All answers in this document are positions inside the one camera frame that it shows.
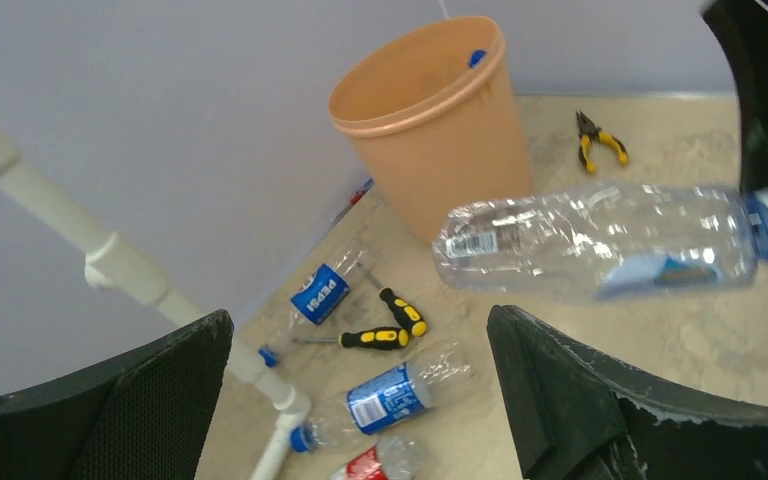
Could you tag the clear crushed water bottle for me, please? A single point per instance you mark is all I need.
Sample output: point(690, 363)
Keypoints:
point(606, 241)

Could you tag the white PVC pipe frame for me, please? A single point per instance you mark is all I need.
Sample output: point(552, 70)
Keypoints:
point(113, 261)

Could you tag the orange plastic bin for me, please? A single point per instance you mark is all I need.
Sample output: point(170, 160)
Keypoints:
point(433, 133)

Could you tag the small red cap bottle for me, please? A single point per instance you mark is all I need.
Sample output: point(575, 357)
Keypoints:
point(390, 458)

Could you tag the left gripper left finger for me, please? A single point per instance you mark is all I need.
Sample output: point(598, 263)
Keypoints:
point(143, 414)

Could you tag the yellow black screwdriver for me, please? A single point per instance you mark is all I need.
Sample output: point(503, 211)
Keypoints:
point(404, 313)
point(378, 339)

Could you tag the right yellow black screwdriver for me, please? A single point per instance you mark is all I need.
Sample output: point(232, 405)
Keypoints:
point(404, 313)

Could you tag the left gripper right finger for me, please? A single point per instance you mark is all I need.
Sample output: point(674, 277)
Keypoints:
point(575, 412)

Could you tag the yellow handled pliers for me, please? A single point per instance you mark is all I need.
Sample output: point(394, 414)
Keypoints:
point(589, 133)

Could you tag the pepsi bottle blue label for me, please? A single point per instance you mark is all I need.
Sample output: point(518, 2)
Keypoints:
point(303, 313)
point(435, 376)
point(476, 57)

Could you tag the left yellow black screwdriver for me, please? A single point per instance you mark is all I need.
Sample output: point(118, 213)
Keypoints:
point(378, 339)

